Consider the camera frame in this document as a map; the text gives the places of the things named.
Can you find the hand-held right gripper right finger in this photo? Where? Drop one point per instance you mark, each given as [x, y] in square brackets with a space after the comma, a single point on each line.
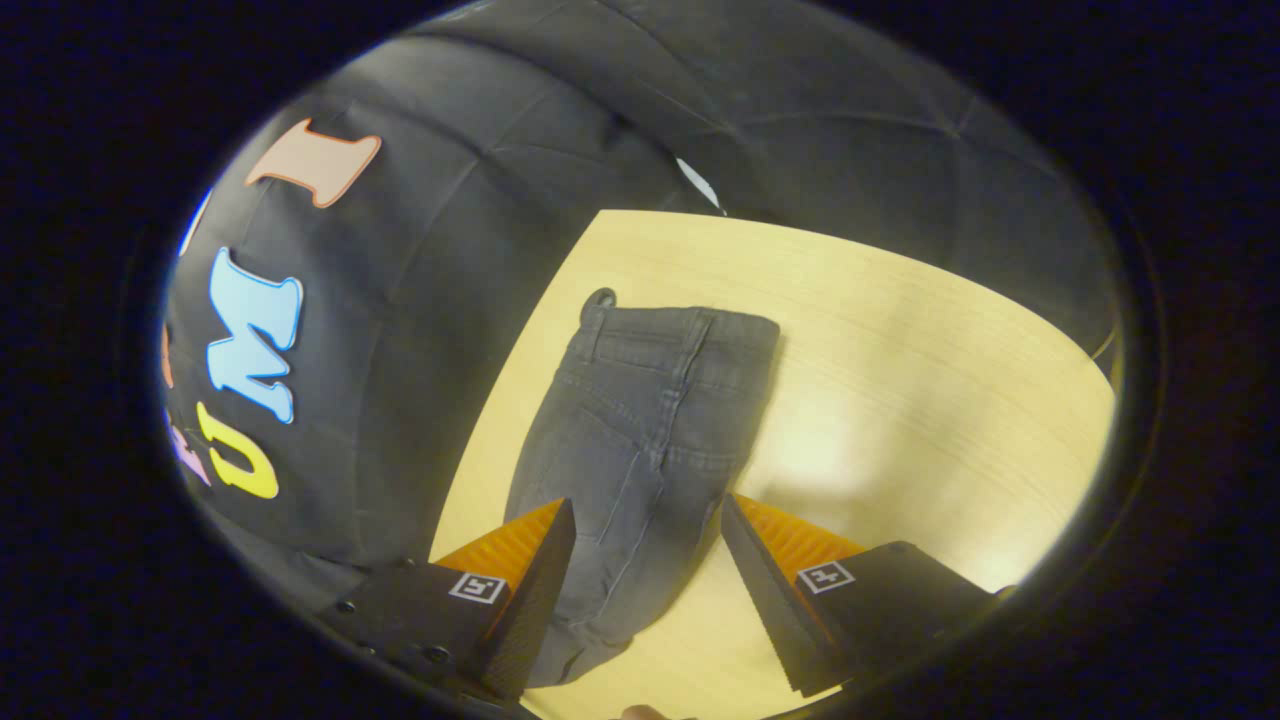
[770, 600]

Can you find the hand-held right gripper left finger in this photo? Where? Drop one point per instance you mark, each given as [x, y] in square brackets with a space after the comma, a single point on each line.
[535, 610]

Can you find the dark grey jeans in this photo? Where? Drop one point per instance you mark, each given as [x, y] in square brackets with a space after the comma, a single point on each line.
[640, 420]

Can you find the black backdrop cloth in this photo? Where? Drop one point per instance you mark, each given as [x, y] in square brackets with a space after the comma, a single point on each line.
[450, 250]

